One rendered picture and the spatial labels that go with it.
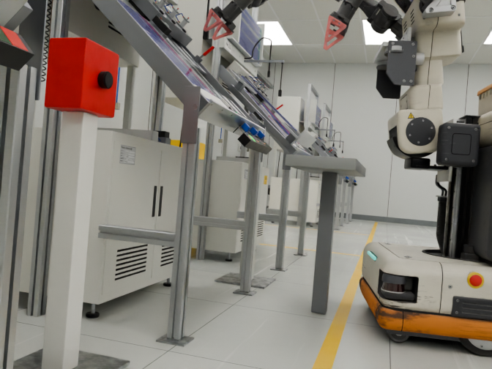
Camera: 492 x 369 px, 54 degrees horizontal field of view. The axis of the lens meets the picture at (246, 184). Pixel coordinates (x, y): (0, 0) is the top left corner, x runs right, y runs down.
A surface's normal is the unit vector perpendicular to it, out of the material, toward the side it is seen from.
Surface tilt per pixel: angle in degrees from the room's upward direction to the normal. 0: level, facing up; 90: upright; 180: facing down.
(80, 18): 90
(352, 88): 90
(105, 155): 90
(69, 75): 90
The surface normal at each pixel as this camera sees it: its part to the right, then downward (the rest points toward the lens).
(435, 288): -0.12, -0.01
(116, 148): 0.96, 0.07
